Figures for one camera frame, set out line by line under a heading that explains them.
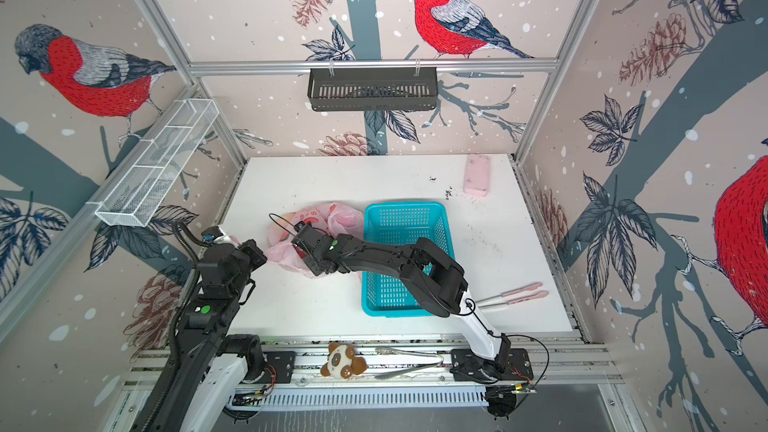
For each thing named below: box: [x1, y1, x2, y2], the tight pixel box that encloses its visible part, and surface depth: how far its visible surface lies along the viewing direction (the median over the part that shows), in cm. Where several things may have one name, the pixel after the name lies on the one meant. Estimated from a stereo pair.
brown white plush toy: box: [320, 342, 368, 379], surface depth 74 cm
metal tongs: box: [374, 347, 444, 379], surface depth 76 cm
